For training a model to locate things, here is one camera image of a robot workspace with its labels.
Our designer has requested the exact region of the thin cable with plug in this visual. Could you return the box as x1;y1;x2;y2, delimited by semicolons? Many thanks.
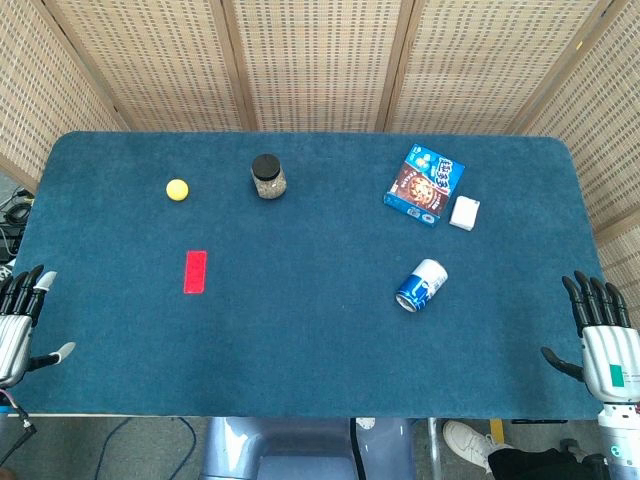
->
0;388;37;435

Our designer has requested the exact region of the black cable bundle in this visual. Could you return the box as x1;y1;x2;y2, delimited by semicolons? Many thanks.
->
0;184;36;264

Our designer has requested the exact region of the white sneaker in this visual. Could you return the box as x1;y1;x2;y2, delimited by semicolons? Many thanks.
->
442;419;512;474

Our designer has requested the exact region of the woven screen panel wooden frame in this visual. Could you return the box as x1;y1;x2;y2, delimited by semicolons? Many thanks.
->
0;0;132;194
504;0;640;321
209;0;417;133
375;0;629;135
42;0;259;133

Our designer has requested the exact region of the white tissue pack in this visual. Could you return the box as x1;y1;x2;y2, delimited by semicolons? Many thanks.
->
448;195;482;234

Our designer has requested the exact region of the metal table leg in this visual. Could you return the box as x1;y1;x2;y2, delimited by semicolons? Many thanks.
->
426;417;445;479

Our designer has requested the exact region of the blue white drink can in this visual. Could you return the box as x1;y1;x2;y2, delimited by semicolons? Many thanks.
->
395;258;449;314

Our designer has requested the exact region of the blue cookie box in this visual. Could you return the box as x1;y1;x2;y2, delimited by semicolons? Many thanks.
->
383;143;466;229

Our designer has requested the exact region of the blue table cloth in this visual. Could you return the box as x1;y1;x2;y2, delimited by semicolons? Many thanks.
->
8;130;616;420

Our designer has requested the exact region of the thick black cable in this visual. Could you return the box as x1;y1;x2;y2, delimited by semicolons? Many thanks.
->
348;417;370;480

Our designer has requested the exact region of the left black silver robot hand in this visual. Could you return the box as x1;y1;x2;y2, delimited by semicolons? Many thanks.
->
0;264;77;389

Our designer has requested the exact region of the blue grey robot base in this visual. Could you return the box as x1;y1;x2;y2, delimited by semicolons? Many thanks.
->
198;416;417;480

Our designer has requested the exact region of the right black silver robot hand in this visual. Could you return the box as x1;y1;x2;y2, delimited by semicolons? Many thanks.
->
541;270;640;404

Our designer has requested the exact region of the black trouser leg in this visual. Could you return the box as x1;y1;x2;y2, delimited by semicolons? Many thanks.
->
487;446;612;480

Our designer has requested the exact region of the blue floor cable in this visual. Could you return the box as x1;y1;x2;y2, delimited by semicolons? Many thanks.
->
96;416;199;480

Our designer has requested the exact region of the glass jar with black lid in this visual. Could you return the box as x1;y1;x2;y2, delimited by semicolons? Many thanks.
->
250;153;288;201

